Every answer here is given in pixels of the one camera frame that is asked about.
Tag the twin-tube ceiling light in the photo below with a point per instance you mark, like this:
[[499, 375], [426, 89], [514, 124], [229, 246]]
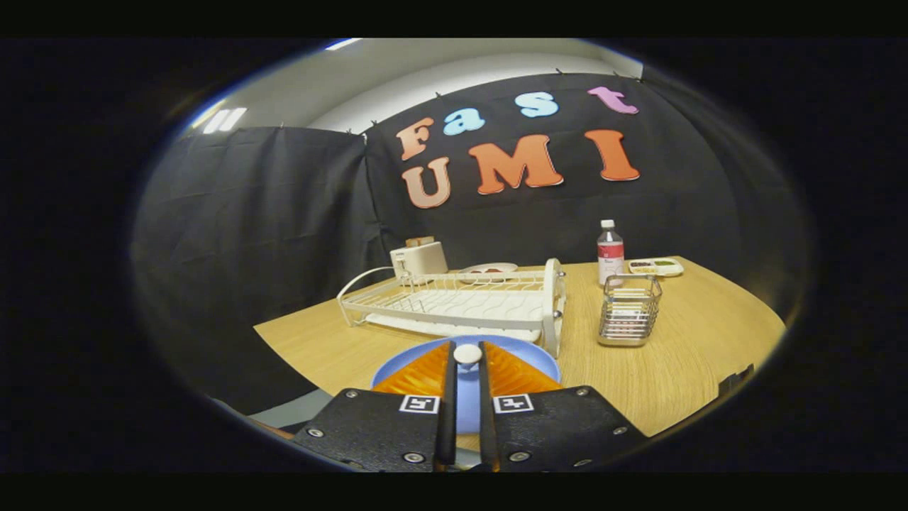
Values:
[[223, 119]]

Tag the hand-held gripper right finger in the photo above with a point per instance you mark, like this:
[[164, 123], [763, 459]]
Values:
[[486, 419]]

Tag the clear bottle with red label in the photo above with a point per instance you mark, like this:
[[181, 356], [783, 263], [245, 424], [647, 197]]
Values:
[[610, 259]]

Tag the white divided snack tray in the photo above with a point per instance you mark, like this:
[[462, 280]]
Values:
[[656, 272]]

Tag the white toaster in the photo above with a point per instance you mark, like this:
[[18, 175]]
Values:
[[422, 259]]

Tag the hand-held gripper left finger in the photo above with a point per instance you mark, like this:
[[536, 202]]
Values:
[[447, 419]]

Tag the toast slice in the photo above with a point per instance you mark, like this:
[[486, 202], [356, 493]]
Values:
[[420, 241]]

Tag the blue plate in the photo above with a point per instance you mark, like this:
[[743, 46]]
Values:
[[532, 358]]

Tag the small beige plate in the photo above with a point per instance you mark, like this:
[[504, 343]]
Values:
[[505, 267]]

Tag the black backdrop cloth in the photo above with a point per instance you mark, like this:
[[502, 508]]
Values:
[[284, 213]]

